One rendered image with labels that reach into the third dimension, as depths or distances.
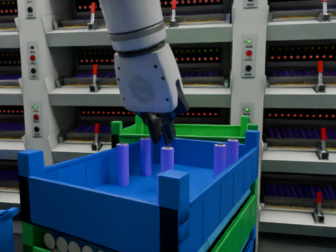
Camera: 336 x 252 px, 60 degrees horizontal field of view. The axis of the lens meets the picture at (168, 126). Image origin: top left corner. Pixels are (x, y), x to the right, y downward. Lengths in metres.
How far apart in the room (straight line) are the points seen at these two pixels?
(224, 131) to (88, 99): 0.47
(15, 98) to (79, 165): 0.75
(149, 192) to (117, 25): 0.23
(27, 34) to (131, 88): 0.69
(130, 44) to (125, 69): 0.05
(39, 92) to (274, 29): 0.77
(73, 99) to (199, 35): 0.46
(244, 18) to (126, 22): 0.56
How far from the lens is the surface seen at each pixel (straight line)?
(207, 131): 0.78
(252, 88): 0.91
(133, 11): 0.42
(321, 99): 0.95
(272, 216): 1.02
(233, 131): 0.78
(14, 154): 1.18
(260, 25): 0.93
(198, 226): 0.28
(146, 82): 0.45
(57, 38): 1.07
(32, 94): 1.10
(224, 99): 0.91
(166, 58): 0.44
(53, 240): 0.37
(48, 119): 1.07
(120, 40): 0.43
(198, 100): 0.91
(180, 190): 0.23
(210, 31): 0.92
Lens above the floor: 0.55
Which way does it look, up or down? 7 degrees down
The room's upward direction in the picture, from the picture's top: straight up
